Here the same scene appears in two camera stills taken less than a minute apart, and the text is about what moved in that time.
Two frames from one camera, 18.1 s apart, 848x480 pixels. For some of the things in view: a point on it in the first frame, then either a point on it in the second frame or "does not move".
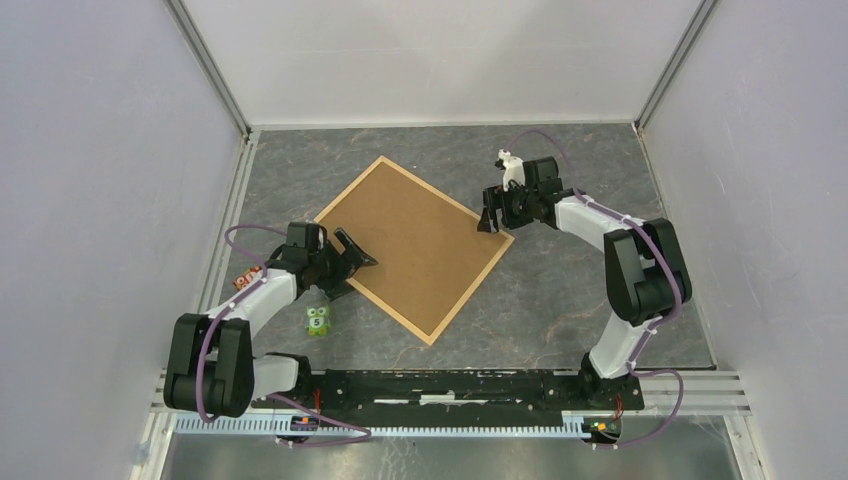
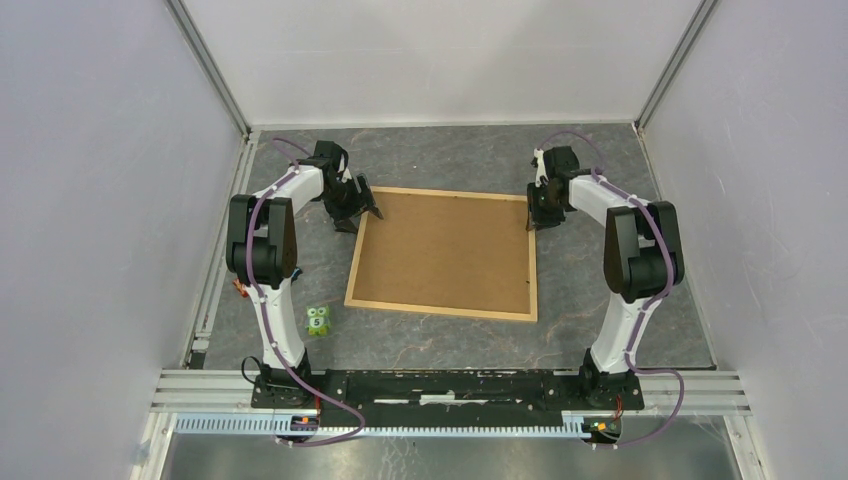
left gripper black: (336, 287) → (343, 218)
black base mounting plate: (360, 395) does not move
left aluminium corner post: (207, 60) does not move
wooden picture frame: (416, 330) → (447, 252)
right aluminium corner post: (676, 62) does not move
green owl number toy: (318, 320) does not move
